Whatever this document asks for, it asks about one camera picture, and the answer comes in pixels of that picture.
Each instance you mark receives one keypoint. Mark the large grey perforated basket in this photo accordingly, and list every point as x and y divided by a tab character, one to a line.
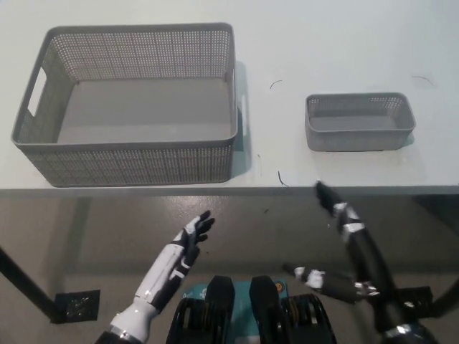
143	161

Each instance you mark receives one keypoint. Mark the black table leg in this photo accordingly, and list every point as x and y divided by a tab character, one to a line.
448	294
28	286

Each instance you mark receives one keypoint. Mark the small grey perforated basket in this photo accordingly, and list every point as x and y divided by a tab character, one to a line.
358	138

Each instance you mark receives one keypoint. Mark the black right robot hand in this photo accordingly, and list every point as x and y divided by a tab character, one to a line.
365	265

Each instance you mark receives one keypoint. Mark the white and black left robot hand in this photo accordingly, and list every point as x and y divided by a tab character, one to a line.
159	272

